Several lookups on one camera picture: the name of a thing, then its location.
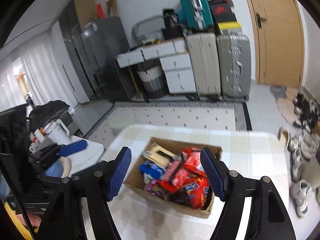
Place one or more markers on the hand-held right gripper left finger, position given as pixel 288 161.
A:
pixel 120 172

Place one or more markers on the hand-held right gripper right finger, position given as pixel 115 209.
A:
pixel 212 175

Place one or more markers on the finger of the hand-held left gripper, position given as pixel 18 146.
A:
pixel 72 148

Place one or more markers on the red packet blue logo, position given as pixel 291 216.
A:
pixel 197 192

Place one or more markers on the red triangular snack packet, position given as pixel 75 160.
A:
pixel 192 158

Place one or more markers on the blue snack packet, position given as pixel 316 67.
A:
pixel 150 168

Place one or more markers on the purple grape candy packet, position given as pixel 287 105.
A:
pixel 152 187

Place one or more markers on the small red snack packet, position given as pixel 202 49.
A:
pixel 175 177

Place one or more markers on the brown cardboard box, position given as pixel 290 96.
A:
pixel 200 211

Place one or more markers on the beige wafer pack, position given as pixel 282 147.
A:
pixel 160 153

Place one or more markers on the person's left forearm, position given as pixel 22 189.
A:
pixel 15 215

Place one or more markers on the beige plates stack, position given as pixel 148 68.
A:
pixel 67 166

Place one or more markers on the white kettle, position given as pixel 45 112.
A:
pixel 58 132

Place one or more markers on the blue bowls stack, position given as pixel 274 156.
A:
pixel 53 171

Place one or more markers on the dark clothes pile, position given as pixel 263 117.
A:
pixel 50 111

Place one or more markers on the black monitor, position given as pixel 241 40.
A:
pixel 12 127

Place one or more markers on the patterned floor rug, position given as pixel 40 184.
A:
pixel 187 115

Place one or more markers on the beige slipper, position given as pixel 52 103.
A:
pixel 284 137

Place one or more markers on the white sneaker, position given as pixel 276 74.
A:
pixel 301 197
pixel 297 163

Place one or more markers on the white curtain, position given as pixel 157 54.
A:
pixel 30 70

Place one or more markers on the grey white laundry basket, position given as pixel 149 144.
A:
pixel 152 82

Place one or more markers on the grey sneaker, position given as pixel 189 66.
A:
pixel 306 142

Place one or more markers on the dark grey refrigerator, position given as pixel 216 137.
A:
pixel 107 55

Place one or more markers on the grey door mat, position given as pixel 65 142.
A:
pixel 283 102

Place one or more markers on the glossy dark cabinet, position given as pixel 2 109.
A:
pixel 72 45

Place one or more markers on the white drawer dresser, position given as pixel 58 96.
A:
pixel 178 72

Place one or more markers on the beige suitcase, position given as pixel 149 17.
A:
pixel 203 65

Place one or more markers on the silver suitcase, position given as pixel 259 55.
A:
pixel 233 65

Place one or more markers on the pile of dark shoes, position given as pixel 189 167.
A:
pixel 306 110

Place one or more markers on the cardboard sheet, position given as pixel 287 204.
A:
pixel 85 8

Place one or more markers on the red bag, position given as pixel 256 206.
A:
pixel 100 10

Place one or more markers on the oval mirror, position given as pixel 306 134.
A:
pixel 147 28

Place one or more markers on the brown paper bag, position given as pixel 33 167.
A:
pixel 111 8

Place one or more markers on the yellow black shoe box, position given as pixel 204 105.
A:
pixel 228 27

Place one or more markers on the black paper bag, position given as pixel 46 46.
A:
pixel 172 22

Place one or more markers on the wooden door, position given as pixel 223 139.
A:
pixel 277 30

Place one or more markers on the black orange shoe box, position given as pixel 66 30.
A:
pixel 221 8

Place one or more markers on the teal suitcase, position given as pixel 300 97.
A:
pixel 193 5

